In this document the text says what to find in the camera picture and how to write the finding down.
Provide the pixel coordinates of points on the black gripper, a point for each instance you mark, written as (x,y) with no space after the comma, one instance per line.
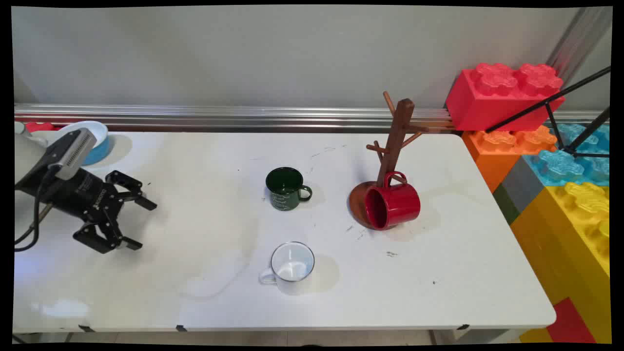
(80,195)

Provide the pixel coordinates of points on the red speckled mug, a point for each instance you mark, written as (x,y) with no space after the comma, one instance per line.
(402,204)

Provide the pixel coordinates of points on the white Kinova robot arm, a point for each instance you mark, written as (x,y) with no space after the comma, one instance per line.
(28,158)

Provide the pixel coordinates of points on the blue bowl white inside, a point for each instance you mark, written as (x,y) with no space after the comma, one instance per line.
(100,146)

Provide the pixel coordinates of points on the white round container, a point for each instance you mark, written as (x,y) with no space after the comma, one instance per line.
(19,127)

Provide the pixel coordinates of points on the dark green enamel mug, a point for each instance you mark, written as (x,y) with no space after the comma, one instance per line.
(285,195)

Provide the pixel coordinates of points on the white enamel mug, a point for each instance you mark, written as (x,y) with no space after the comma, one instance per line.
(292,273)

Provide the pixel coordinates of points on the brown wooden mug tree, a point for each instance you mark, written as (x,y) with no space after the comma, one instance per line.
(397,131)

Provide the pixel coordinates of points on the large orange toy block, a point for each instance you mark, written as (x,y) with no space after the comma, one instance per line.
(492,156)

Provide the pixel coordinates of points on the large red toy block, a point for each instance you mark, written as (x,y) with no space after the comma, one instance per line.
(487,102)

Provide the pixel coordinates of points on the large green toy block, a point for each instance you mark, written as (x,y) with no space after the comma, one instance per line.
(506,204)

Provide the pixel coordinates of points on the large grey toy block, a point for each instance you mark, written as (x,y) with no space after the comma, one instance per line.
(521,187)

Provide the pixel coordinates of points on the large yellow toy block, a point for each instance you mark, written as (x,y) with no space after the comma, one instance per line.
(560,243)

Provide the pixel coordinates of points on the large blue toy block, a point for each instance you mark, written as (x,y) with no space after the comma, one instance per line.
(560,165)

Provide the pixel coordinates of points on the black tripod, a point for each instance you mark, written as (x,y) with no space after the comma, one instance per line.
(553,117)

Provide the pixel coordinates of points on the flat red toy block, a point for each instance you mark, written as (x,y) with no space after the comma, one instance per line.
(570,324)

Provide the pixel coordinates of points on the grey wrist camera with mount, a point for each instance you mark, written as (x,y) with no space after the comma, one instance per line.
(73,151)

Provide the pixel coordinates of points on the horizontal aluminium rail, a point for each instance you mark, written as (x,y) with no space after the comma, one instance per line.
(219,117)

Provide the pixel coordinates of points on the slanted aluminium profile post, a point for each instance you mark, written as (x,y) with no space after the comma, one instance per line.
(577,39)

